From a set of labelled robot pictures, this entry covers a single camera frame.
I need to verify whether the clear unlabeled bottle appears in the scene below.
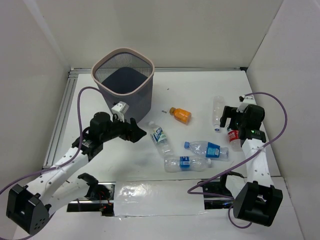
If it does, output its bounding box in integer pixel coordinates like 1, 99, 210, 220
212, 95, 225, 132

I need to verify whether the clear bottle red label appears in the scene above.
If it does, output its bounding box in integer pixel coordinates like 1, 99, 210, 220
227, 127, 242, 152

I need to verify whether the clear bottle green label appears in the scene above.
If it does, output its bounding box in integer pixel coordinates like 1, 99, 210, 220
148, 121, 174, 159

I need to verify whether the orange juice bottle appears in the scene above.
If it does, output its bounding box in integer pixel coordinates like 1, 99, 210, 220
169, 107, 192, 125

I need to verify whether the clear bottle white cap blue label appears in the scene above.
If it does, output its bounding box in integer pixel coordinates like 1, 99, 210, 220
164, 156, 212, 173

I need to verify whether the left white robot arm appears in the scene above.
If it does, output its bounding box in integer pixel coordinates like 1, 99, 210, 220
6, 112, 147, 236

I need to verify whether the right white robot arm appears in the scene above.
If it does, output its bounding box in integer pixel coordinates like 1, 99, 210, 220
218, 104, 283, 227

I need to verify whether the grey mesh waste bin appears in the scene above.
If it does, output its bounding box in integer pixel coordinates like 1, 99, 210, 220
91, 48, 155, 122

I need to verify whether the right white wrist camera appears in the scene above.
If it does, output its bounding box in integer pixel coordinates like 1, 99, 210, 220
236, 95, 256, 113

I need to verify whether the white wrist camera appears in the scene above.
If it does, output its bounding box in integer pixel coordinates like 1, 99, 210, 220
111, 101, 129, 122
236, 95, 256, 113

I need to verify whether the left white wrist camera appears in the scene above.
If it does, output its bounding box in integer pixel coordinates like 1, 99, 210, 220
111, 101, 129, 122

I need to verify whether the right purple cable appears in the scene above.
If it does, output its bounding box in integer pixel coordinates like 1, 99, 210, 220
187, 92, 288, 229

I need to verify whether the purple cable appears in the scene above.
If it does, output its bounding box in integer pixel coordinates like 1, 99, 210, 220
187, 92, 288, 229
0, 86, 106, 240

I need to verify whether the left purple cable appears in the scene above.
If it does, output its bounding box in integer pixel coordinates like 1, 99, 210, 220
0, 86, 106, 240

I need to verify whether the aluminium frame rail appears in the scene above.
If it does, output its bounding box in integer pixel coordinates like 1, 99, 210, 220
42, 70, 79, 169

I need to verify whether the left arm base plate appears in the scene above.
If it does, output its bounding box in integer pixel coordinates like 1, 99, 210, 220
66, 182, 116, 217

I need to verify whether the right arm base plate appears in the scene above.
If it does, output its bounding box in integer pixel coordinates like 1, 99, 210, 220
202, 179, 233, 210

